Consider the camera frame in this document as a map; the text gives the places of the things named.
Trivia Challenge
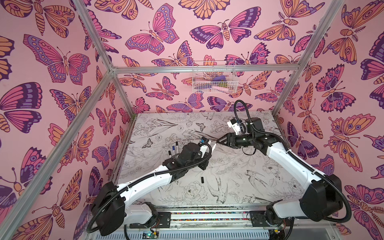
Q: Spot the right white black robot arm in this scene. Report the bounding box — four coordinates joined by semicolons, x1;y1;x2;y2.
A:
217;100;352;226

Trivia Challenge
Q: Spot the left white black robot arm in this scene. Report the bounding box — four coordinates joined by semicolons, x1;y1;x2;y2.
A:
86;137;216;236

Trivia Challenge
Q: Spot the green circuit board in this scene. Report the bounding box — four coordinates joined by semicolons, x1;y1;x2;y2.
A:
142;231;159;240

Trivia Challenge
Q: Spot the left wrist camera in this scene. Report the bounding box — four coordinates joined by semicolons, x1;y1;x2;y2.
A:
198;137;211;158

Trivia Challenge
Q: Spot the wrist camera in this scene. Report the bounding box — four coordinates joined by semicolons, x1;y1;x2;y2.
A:
198;137;211;158
227;118;247;136

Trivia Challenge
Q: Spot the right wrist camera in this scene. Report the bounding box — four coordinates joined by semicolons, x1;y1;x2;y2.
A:
227;118;247;136

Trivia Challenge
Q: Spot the white wire basket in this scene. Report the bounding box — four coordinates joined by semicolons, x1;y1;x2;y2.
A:
191;60;239;95

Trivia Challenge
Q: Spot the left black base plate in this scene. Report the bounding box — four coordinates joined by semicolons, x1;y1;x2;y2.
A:
142;212;172;229

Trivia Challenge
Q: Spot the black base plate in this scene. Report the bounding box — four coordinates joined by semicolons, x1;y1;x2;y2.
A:
142;212;172;229
249;210;292;228

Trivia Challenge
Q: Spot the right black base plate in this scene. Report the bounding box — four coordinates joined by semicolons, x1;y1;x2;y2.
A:
249;210;292;228

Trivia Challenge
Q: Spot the white slotted cable duct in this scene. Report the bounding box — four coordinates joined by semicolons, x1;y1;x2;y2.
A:
95;230;270;240

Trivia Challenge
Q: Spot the aluminium frame bar back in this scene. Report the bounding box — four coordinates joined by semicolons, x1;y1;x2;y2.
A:
113;64;300;74

